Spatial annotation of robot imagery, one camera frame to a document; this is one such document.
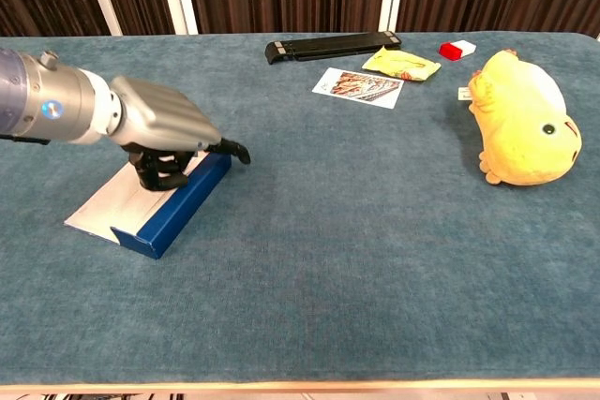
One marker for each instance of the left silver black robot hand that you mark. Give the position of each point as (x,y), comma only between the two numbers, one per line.
(159,116)

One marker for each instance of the blue glasses case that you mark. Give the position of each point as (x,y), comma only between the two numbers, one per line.
(173,217)

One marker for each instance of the red and white small box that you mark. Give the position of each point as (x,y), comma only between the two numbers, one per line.
(452,51)

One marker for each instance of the black folding stand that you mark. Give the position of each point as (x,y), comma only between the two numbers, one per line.
(328,46)

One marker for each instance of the white photo card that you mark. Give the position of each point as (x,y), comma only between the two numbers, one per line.
(358,87)

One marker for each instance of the blue table cloth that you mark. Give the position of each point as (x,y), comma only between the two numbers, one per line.
(300,287)

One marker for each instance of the yellow snack packet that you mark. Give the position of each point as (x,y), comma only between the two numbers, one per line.
(400,65)

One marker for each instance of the yellow chick plush toy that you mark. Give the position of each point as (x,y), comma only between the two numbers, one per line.
(520,123)

